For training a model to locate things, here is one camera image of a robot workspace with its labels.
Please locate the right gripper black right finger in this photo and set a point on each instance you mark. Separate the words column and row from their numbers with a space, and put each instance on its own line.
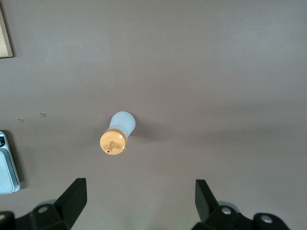
column 206, row 206

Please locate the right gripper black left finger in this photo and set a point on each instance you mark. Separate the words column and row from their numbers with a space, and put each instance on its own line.
column 72, row 206

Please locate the translucent sauce bottle orange cap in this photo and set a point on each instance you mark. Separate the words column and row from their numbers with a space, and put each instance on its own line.
column 120, row 127

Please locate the silver digital kitchen scale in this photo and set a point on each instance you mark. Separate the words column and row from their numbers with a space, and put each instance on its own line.
column 7, row 167

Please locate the wooden cutting board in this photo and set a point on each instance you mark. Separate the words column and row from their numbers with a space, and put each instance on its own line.
column 3, row 36

